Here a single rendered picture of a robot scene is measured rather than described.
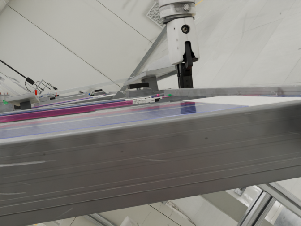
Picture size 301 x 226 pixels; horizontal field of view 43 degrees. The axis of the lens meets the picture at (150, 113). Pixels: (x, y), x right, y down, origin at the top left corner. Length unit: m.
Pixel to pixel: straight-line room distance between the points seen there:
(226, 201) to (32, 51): 7.41
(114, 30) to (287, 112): 8.24
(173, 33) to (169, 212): 1.14
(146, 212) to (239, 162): 1.55
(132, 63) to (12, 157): 8.23
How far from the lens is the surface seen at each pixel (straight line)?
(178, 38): 0.88
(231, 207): 1.33
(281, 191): 1.17
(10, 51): 8.50
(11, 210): 0.30
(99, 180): 0.29
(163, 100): 0.78
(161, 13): 0.91
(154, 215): 1.86
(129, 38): 8.55
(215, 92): 0.64
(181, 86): 0.91
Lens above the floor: 0.92
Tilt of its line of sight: 11 degrees down
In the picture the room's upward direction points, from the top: 54 degrees counter-clockwise
